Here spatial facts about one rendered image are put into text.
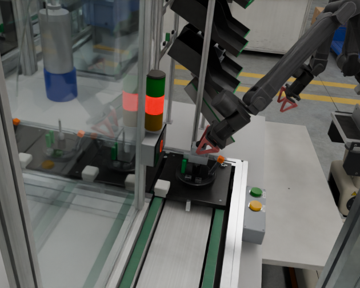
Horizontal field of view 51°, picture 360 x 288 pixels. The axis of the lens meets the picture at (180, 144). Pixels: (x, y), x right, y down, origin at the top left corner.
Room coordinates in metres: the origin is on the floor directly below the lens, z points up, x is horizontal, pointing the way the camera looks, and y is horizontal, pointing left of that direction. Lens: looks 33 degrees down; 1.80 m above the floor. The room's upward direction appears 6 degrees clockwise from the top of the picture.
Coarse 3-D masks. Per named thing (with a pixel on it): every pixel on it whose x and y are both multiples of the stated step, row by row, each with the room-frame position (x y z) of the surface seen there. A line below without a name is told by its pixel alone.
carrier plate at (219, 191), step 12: (168, 156) 1.16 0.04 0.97; (180, 156) 1.17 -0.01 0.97; (168, 168) 1.09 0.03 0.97; (228, 168) 1.12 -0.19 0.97; (168, 180) 1.02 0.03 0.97; (216, 180) 1.05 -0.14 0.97; (228, 180) 1.05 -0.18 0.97; (168, 192) 0.96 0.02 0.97; (180, 192) 0.96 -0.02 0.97; (192, 192) 0.97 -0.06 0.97; (204, 192) 0.97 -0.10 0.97; (216, 192) 0.98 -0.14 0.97; (204, 204) 0.93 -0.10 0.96; (216, 204) 0.92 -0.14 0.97
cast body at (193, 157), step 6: (198, 144) 1.04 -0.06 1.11; (204, 144) 1.05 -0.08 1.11; (192, 150) 1.03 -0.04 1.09; (186, 156) 1.05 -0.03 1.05; (192, 156) 1.03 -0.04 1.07; (198, 156) 1.03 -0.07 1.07; (204, 156) 1.03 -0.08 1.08; (192, 162) 1.03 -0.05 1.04; (198, 162) 1.03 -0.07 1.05; (204, 162) 1.03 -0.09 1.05
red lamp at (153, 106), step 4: (148, 96) 0.86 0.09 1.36; (164, 96) 0.88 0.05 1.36; (148, 100) 0.86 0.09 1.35; (152, 100) 0.86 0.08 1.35; (156, 100) 0.86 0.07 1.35; (160, 100) 0.86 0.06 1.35; (148, 104) 0.86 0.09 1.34; (152, 104) 0.86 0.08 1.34; (156, 104) 0.86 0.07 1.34; (160, 104) 0.86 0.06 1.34; (148, 108) 0.86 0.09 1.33; (152, 108) 0.86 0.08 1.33; (156, 108) 0.86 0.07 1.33; (160, 108) 0.87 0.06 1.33; (148, 112) 0.86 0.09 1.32; (152, 112) 0.86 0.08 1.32; (156, 112) 0.86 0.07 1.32; (160, 112) 0.87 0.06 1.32
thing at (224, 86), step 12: (180, 36) 1.34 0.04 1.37; (192, 36) 1.43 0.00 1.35; (180, 48) 1.31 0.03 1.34; (192, 48) 1.43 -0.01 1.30; (180, 60) 1.31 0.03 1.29; (192, 60) 1.29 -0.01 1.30; (216, 60) 1.40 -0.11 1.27; (192, 72) 1.29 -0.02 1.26; (216, 72) 1.38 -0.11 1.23; (216, 84) 1.26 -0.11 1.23; (228, 84) 1.34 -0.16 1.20
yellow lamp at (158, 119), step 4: (148, 116) 0.86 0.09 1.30; (152, 116) 0.86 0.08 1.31; (156, 116) 0.86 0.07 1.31; (160, 116) 0.87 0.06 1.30; (148, 120) 0.86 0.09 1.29; (152, 120) 0.86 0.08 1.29; (156, 120) 0.86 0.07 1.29; (160, 120) 0.87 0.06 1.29; (148, 124) 0.86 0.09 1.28; (152, 124) 0.86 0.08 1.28; (156, 124) 0.86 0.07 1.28; (160, 124) 0.87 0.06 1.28; (148, 128) 0.86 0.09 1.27; (152, 128) 0.86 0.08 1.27; (156, 128) 0.86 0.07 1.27; (160, 128) 0.87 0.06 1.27
